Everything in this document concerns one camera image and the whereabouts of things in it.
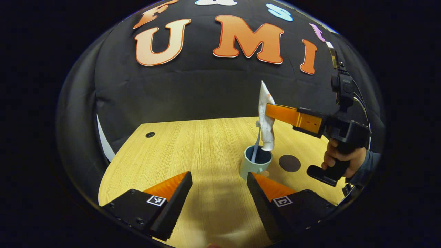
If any pale teal cup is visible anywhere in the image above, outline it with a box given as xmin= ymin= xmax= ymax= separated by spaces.
xmin=240 ymin=145 xmax=273 ymax=182

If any white toothbrush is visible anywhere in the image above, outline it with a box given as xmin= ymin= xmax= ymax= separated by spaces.
xmin=250 ymin=120 xmax=263 ymax=164

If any dark round coaster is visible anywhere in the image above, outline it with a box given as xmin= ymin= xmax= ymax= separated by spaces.
xmin=278 ymin=154 xmax=301 ymax=173

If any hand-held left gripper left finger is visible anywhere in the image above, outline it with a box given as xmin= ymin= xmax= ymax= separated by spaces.
xmin=103 ymin=171 xmax=193 ymax=241

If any wooden desktop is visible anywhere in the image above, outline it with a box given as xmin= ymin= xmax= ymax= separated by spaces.
xmin=98 ymin=116 xmax=347 ymax=248

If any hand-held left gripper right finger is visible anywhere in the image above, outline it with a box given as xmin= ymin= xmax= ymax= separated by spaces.
xmin=247 ymin=172 xmax=337 ymax=242

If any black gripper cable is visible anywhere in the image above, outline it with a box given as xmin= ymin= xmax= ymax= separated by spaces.
xmin=351 ymin=79 xmax=372 ymax=138

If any white toothpaste tube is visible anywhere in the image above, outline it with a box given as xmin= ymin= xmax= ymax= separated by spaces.
xmin=258 ymin=81 xmax=276 ymax=152

